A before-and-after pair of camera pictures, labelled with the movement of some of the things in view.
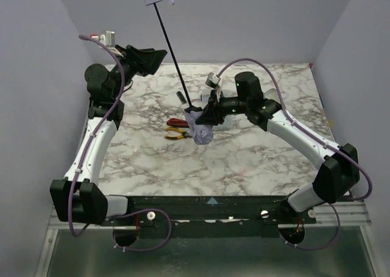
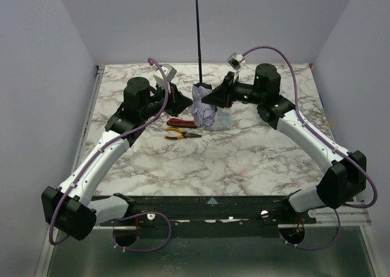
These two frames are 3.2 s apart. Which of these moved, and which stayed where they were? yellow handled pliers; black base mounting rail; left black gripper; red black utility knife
Moved: left black gripper
Stayed: yellow handled pliers; black base mounting rail; red black utility knife
